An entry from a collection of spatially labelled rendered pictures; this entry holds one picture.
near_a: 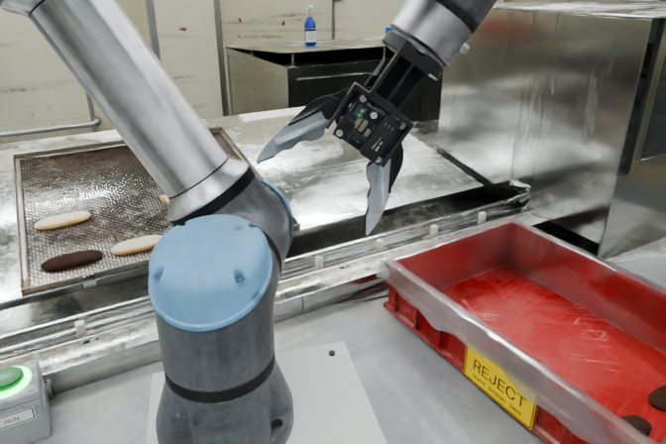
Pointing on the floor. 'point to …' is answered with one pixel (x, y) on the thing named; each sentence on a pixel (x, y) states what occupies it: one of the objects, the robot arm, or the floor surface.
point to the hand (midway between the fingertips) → (311, 198)
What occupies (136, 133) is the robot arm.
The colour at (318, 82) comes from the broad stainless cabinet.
